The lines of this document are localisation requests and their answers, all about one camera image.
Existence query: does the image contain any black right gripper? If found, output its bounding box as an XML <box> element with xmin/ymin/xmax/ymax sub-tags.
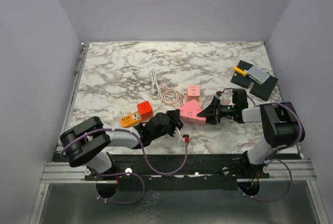
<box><xmin>198</xmin><ymin>98</ymin><xmax>237</xmax><ymax>125</ymax></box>

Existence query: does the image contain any pink triangular power strip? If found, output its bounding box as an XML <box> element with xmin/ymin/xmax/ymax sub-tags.
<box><xmin>179</xmin><ymin>99</ymin><xmax>206</xmax><ymax>125</ymax></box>

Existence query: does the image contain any pink cube socket adapter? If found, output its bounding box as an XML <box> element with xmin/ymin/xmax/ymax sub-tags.
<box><xmin>187</xmin><ymin>85</ymin><xmax>200</xmax><ymax>101</ymax></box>

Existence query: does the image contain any pink power cable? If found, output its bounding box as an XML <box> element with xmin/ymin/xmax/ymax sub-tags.
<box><xmin>160</xmin><ymin>83</ymin><xmax>185</xmax><ymax>106</ymax></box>

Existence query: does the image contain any white power cable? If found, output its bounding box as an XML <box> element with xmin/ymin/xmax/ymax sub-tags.
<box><xmin>148</xmin><ymin>69</ymin><xmax>163</xmax><ymax>111</ymax></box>

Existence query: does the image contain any orange power strip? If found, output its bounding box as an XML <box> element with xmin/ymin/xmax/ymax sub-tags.
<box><xmin>120</xmin><ymin>112</ymin><xmax>143</xmax><ymax>128</ymax></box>

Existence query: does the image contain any round pink power strip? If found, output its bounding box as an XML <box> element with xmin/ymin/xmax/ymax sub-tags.
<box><xmin>183</xmin><ymin>95</ymin><xmax>203</xmax><ymax>107</ymax></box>

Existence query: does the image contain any red cube socket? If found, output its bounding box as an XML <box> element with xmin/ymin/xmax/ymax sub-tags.
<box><xmin>137</xmin><ymin>101</ymin><xmax>153</xmax><ymax>120</ymax></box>

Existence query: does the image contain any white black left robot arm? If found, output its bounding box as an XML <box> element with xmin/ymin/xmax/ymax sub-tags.
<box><xmin>60</xmin><ymin>109</ymin><xmax>189</xmax><ymax>180</ymax></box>

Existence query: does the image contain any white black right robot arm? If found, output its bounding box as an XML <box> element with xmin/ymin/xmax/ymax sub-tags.
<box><xmin>197</xmin><ymin>89</ymin><xmax>305</xmax><ymax>178</ymax></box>

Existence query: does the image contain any black flat box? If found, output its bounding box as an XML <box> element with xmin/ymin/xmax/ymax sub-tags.
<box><xmin>250</xmin><ymin>76</ymin><xmax>278</xmax><ymax>101</ymax></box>

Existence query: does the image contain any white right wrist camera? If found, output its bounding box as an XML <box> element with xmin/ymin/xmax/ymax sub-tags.
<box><xmin>216</xmin><ymin>90</ymin><xmax>233</xmax><ymax>105</ymax></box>

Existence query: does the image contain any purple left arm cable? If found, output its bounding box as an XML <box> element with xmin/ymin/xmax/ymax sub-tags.
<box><xmin>60</xmin><ymin>128</ymin><xmax>188</xmax><ymax>204</ymax></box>

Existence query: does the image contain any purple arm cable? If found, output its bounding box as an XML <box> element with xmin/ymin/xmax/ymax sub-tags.
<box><xmin>223</xmin><ymin>87</ymin><xmax>305</xmax><ymax>202</ymax></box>
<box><xmin>60</xmin><ymin>128</ymin><xmax>188</xmax><ymax>204</ymax></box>

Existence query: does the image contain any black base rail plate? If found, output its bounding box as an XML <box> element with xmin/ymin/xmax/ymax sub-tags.
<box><xmin>52</xmin><ymin>152</ymin><xmax>271</xmax><ymax>191</ymax></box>

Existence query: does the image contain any white grey network switch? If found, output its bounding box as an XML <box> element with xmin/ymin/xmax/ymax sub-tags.
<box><xmin>247</xmin><ymin>66</ymin><xmax>270</xmax><ymax>85</ymax></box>

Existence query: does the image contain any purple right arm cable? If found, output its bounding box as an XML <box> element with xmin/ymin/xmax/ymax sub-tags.
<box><xmin>223</xmin><ymin>87</ymin><xmax>305</xmax><ymax>202</ymax></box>

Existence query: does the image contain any aluminium frame rail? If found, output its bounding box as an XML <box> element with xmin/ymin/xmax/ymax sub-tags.
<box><xmin>31</xmin><ymin>42</ymin><xmax>329</xmax><ymax>223</ymax></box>

